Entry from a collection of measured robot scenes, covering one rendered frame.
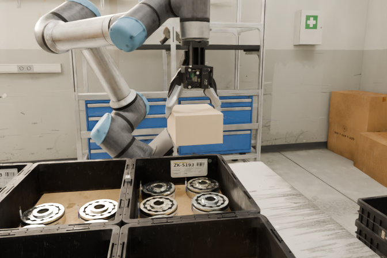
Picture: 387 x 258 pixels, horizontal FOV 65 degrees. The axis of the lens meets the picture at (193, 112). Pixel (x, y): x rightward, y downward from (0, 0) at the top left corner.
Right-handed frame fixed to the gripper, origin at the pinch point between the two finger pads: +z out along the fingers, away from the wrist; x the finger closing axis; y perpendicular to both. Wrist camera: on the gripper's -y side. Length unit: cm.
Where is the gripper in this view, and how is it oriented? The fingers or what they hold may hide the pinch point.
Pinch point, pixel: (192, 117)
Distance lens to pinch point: 81.6
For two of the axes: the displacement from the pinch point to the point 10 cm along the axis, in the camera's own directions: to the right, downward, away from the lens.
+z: 0.0, 9.8, 2.0
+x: 9.8, -0.4, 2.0
